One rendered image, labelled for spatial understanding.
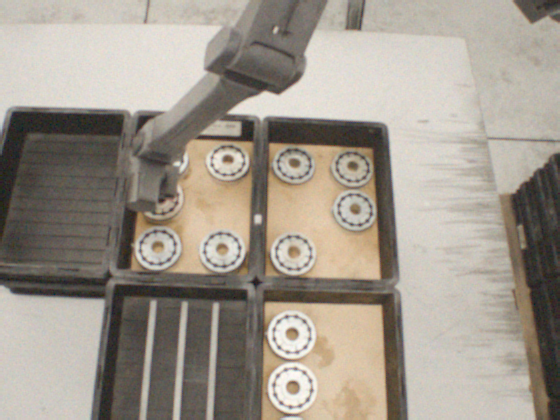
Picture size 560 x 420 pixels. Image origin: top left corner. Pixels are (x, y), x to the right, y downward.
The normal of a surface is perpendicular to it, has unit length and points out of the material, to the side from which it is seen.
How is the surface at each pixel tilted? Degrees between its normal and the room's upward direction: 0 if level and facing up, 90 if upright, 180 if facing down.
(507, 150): 0
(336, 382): 0
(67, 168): 0
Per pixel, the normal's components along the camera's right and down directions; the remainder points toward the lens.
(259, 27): 0.26, 0.51
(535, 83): 0.07, -0.40
